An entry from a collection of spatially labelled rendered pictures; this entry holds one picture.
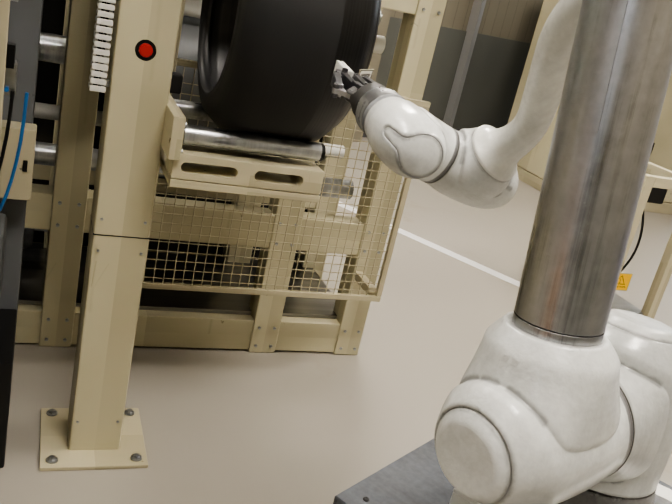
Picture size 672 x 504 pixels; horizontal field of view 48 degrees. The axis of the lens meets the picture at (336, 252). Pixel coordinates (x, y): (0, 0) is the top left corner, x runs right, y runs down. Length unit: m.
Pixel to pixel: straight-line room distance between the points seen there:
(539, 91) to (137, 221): 1.06
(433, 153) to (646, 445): 0.51
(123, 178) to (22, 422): 0.80
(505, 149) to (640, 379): 0.45
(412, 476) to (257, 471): 1.08
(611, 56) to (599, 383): 0.33
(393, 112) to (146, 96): 0.73
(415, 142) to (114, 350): 1.10
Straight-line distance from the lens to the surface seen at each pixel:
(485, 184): 1.28
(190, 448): 2.23
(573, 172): 0.81
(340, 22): 1.64
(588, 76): 0.81
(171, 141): 1.70
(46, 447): 2.17
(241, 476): 2.15
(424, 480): 1.15
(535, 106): 1.17
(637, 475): 1.06
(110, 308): 1.95
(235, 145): 1.76
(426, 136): 1.17
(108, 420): 2.12
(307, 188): 1.81
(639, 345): 1.00
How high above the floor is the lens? 1.29
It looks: 19 degrees down
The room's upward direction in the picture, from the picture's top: 13 degrees clockwise
